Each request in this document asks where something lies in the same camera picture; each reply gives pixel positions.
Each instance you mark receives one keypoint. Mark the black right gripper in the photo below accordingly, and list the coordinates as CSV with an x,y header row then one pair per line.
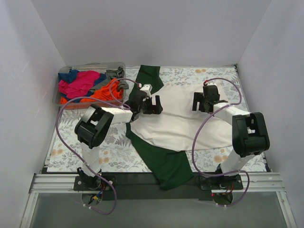
x,y
203,103

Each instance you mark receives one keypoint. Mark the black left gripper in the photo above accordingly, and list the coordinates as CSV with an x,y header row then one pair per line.
x,y
149,107

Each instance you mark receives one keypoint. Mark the white and green t-shirt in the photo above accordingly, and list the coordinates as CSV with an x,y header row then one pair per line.
x,y
162,140

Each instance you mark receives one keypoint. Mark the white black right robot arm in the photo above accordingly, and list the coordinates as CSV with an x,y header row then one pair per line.
x,y
249,139

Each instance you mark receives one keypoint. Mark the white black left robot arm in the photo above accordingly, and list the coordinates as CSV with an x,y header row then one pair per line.
x,y
94,125

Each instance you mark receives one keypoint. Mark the grey t-shirt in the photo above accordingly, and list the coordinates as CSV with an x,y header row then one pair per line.
x,y
105,79

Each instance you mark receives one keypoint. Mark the orange t-shirt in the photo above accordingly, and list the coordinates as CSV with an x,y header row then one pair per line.
x,y
104,91

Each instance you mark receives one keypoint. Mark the clear plastic bin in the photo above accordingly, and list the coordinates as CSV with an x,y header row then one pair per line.
x,y
84,75

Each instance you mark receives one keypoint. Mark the floral patterned table mat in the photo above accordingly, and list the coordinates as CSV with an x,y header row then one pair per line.
x,y
117,153

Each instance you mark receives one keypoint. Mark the pink t-shirt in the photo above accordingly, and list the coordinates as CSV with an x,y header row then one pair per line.
x,y
78,83

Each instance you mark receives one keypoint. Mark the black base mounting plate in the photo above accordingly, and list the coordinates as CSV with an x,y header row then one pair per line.
x,y
144,185

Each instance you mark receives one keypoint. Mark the navy blue t-shirt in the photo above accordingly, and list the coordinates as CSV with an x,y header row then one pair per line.
x,y
69,76

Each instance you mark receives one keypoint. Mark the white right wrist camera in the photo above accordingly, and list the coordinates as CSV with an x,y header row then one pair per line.
x,y
207,83

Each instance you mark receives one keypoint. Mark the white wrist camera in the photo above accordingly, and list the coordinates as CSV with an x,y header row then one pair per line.
x,y
147,88
207,83

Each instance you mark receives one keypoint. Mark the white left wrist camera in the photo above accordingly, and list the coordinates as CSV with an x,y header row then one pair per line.
x,y
147,88

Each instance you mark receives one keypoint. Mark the aluminium frame rail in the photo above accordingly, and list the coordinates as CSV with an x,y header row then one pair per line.
x,y
52,183

